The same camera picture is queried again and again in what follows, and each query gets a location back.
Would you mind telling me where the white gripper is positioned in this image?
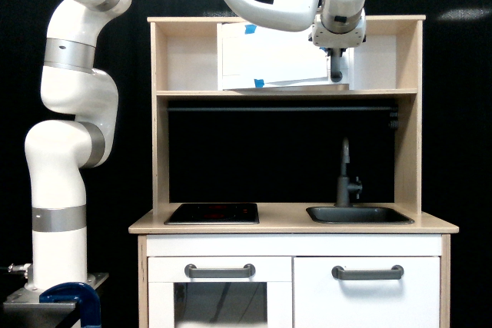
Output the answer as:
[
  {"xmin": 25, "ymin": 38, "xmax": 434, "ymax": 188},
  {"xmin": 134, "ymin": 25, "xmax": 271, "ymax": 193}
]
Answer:
[{"xmin": 309, "ymin": 12, "xmax": 366, "ymax": 55}]

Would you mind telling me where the grey microwave door handle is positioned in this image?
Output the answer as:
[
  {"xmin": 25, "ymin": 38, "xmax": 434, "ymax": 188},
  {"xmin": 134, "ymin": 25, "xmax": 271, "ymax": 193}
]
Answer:
[{"xmin": 329, "ymin": 48, "xmax": 343, "ymax": 83}]

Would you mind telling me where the white microwave door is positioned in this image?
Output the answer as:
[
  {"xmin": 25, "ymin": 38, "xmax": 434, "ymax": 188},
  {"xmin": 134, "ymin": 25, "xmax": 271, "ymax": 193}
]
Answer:
[{"xmin": 218, "ymin": 22, "xmax": 354, "ymax": 90}]

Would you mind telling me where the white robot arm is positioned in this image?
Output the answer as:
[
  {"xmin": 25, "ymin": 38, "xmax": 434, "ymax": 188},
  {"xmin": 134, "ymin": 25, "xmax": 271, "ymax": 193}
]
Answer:
[{"xmin": 25, "ymin": 0, "xmax": 365, "ymax": 291}]

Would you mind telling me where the white cabinet door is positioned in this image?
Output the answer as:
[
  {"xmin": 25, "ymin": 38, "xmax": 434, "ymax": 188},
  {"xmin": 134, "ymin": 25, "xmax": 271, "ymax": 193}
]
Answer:
[{"xmin": 294, "ymin": 257, "xmax": 440, "ymax": 327}]

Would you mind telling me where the white oven door with window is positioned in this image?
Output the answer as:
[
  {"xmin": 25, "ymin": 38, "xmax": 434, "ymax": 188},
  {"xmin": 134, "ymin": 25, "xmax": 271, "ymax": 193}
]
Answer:
[{"xmin": 148, "ymin": 257, "xmax": 293, "ymax": 327}]

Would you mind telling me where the blue tape piece bottom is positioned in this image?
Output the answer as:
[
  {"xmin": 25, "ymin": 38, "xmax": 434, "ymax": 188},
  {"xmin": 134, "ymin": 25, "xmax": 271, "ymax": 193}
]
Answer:
[{"xmin": 254, "ymin": 79, "xmax": 264, "ymax": 88}]

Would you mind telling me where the blue tape piece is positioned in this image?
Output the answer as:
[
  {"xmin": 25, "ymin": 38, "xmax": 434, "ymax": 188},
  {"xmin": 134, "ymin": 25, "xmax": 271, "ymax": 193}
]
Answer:
[
  {"xmin": 254, "ymin": 79, "xmax": 264, "ymax": 88},
  {"xmin": 244, "ymin": 24, "xmax": 257, "ymax": 35}
]

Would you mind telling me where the blue tape piece top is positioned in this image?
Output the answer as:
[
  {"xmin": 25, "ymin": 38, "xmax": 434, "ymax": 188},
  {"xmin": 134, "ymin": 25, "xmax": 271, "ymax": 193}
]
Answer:
[{"xmin": 244, "ymin": 24, "xmax": 257, "ymax": 35}]

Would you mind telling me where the grey toy faucet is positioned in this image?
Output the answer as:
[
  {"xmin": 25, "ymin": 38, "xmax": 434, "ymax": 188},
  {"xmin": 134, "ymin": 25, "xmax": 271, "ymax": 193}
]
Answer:
[{"xmin": 334, "ymin": 137, "xmax": 363, "ymax": 207}]

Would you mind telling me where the grey toy sink basin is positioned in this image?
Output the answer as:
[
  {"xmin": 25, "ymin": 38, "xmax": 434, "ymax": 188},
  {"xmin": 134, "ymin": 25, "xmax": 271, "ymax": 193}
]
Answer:
[{"xmin": 306, "ymin": 207, "xmax": 414, "ymax": 224}]

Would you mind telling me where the black toy stove top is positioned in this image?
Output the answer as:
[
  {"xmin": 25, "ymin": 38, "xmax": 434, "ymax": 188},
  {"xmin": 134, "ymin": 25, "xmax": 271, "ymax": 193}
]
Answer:
[{"xmin": 165, "ymin": 203, "xmax": 259, "ymax": 225}]

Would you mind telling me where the blue C-clamp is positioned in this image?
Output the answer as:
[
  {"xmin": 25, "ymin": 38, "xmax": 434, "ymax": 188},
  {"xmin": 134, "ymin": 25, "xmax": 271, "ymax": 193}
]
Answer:
[{"xmin": 38, "ymin": 282, "xmax": 101, "ymax": 328}]

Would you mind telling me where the wooden toy kitchen frame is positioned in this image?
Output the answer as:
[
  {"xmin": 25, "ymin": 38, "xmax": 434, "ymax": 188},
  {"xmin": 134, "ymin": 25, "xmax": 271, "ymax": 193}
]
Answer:
[{"xmin": 129, "ymin": 15, "xmax": 458, "ymax": 327}]

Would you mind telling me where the grey cabinet door handle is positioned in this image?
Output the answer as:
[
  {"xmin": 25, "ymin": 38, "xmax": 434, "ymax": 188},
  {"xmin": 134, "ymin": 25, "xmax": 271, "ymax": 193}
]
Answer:
[{"xmin": 331, "ymin": 265, "xmax": 404, "ymax": 281}]

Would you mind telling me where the grey oven door handle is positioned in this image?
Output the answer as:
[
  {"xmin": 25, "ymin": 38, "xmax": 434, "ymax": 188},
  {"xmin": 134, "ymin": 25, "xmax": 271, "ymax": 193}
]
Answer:
[{"xmin": 184, "ymin": 263, "xmax": 256, "ymax": 279}]

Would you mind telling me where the silver cable connector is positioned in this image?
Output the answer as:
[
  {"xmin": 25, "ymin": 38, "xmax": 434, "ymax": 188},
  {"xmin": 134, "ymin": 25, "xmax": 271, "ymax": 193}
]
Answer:
[{"xmin": 7, "ymin": 263, "xmax": 32, "ymax": 278}]

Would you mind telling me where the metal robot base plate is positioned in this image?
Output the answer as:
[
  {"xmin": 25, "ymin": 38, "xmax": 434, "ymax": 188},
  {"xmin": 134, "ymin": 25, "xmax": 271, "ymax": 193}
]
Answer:
[{"xmin": 2, "ymin": 272, "xmax": 110, "ymax": 328}]

